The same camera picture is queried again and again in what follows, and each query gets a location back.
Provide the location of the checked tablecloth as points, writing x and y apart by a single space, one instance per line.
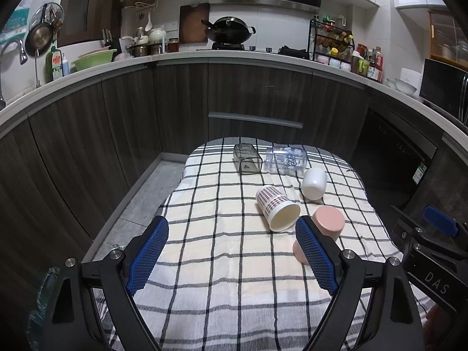
226 248

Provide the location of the black microwave oven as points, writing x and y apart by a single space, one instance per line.
444 87

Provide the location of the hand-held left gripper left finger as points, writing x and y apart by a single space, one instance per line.
146 256

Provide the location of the black wok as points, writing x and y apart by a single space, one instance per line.
228 29

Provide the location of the red patterned paper cup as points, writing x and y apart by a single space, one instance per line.
276 208

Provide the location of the blue bottle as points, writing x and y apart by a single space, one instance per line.
66 66

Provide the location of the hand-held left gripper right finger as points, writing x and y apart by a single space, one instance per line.
316 256

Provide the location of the green dish soap bottle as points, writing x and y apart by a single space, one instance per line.
55 62

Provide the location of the pink cup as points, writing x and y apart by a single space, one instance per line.
329 221

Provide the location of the stack of white bowls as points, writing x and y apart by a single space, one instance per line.
402 86

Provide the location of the smoky grey square cup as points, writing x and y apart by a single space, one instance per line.
246 159

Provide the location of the wooden cutting board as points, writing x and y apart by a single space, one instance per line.
192 22

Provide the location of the black bag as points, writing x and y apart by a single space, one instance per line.
294 52

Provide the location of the white hanging spoon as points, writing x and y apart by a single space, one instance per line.
148 23

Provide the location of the teal translucent plastic bag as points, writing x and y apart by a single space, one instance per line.
40 307

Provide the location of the gas stove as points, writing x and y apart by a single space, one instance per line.
234 46

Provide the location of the chrome faucet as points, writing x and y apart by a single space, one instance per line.
14 49

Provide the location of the white cup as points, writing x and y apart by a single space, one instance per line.
314 184

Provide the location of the clear printed glass cup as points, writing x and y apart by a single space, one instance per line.
285 159

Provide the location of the black built-in dishwasher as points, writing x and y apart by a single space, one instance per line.
395 153

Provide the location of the dark wood base cabinets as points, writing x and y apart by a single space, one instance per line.
91 146

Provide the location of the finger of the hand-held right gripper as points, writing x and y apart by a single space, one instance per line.
406 226
440 221

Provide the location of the knife block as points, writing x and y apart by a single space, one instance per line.
107 38

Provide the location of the wooden glass-door cabinet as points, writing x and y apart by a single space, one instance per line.
449 38

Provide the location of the hanging frying pan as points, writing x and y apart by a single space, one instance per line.
38 36

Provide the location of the dark wood wall cabinet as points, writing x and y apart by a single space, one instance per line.
87 3

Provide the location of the red sauce jar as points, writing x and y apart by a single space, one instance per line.
173 45

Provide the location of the green plastic basin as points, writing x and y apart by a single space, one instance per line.
95 60

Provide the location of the group of sauce bottles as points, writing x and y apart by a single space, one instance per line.
367 62

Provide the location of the steel pot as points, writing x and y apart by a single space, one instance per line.
142 49

